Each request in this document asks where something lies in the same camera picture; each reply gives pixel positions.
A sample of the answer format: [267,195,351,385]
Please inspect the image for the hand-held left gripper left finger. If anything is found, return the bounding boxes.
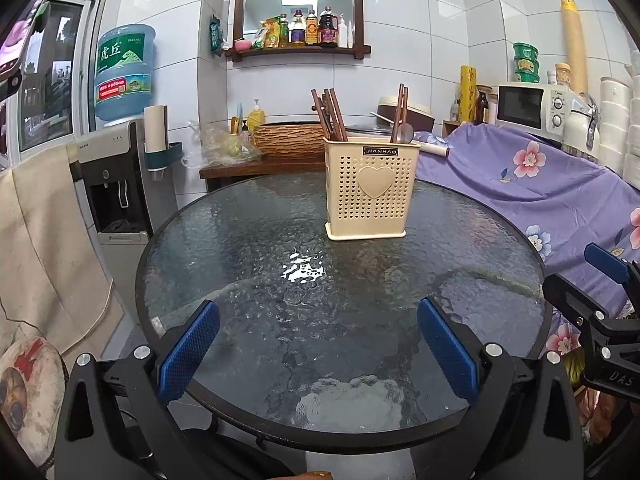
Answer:
[52,300,221,480]

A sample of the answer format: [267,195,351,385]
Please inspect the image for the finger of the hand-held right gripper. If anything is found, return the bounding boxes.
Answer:
[585,242,640,286]
[542,272,640,361]

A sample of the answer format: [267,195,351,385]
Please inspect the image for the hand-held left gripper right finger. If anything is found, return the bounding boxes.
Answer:
[416,297,586,480]

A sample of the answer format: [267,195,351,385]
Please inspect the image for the beige plastic utensil holder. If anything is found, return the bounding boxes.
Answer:
[323,136,421,241]

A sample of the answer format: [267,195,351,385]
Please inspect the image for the person's right hand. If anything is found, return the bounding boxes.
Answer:
[575,387,636,443]

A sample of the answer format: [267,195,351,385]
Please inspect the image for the purple floral cloth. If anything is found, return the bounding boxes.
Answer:
[412,124,640,356]

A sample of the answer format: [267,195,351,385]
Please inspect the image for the white electric kettle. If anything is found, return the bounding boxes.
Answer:
[562,92,601,161]

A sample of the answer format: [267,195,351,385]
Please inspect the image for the stack of toilet paper rolls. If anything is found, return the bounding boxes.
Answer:
[597,75,640,191]

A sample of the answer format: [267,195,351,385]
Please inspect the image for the round printed cushion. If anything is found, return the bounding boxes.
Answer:
[0,337,68,468]

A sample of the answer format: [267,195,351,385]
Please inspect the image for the white water dispenser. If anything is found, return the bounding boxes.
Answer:
[70,120,176,321]

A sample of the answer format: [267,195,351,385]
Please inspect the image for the white microwave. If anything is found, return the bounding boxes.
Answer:
[496,81,571,143]

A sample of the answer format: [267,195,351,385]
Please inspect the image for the beige cloth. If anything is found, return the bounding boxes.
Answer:
[0,145,126,356]

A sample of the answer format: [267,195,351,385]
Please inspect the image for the white frying pan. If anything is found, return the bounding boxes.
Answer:
[345,122,450,157]

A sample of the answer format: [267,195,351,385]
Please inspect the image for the dark wooden washstand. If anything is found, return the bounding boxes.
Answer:
[199,152,328,193]

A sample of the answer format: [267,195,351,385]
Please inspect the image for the clear plastic bags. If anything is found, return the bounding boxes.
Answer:
[182,120,263,166]

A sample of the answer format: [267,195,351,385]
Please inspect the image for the light wooden box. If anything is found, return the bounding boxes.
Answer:
[442,84,498,136]

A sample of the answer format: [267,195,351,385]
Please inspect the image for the yellow wrapped roll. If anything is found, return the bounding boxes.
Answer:
[460,65,479,123]

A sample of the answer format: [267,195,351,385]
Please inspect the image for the tall stack of paper cups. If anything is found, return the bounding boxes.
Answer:
[560,0,590,96]

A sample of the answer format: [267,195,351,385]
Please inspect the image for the white teal cup dispenser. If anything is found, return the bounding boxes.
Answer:
[143,105,183,171]

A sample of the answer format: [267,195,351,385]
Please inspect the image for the glass pan lid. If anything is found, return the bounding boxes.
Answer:
[345,123,393,137]

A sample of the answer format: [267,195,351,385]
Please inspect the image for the brown white rice cooker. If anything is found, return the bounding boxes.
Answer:
[376,96,435,133]

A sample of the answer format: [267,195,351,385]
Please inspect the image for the woven pattern basin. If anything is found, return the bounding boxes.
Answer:
[252,121,328,157]

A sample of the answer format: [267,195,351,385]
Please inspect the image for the yellow soap bottle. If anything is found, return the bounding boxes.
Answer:
[247,99,266,133]

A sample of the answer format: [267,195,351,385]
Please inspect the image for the blue water jug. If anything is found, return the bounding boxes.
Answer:
[95,24,157,128]

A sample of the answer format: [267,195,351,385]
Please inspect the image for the dark soy sauce bottle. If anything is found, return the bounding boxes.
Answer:
[318,6,338,48]

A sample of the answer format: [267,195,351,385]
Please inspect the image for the purple label bottle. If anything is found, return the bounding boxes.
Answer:
[289,10,307,47]

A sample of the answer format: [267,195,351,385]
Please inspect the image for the white cable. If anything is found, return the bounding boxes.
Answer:
[65,280,116,356]

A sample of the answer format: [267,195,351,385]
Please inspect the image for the dark wooden wall shelf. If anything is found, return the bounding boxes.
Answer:
[225,0,372,63]

